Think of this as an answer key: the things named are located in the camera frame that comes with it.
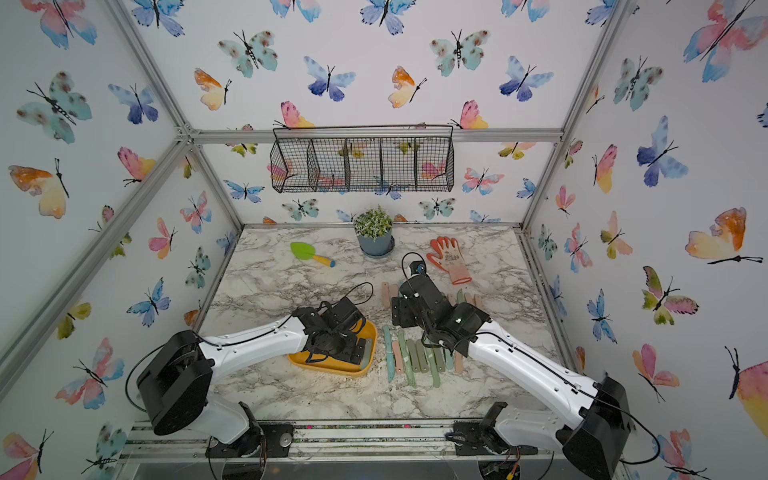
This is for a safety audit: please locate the yellow storage box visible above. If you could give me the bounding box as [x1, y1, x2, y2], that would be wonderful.
[287, 319, 378, 377]

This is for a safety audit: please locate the red white garden glove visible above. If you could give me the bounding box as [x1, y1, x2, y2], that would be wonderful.
[427, 236, 472, 285]

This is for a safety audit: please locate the black wire wall basket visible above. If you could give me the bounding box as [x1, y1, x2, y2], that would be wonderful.
[268, 124, 455, 198]

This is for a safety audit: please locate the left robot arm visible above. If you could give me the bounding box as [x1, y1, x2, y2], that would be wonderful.
[136, 297, 377, 459]

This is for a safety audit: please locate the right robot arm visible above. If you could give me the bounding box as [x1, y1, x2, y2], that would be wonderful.
[399, 274, 640, 479]

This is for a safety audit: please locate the green yellow toy trowel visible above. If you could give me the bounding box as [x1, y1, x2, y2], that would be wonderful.
[290, 242, 335, 268]

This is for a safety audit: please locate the aluminium front rail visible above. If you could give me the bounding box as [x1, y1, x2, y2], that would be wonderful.
[119, 418, 554, 464]

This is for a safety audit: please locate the brownish pink folding knife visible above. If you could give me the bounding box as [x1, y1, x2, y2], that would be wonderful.
[392, 340, 404, 374]

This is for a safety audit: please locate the teal ceramic knife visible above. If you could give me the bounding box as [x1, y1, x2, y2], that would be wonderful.
[383, 326, 396, 383]

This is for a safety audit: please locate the pink folding fruit knife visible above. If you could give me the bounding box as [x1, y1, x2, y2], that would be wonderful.
[381, 282, 392, 309]

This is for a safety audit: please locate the potted green plant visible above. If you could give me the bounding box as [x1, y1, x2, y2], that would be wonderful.
[353, 206, 394, 258]

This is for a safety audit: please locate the small teal folding knife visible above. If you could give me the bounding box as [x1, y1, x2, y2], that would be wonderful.
[444, 351, 455, 371]

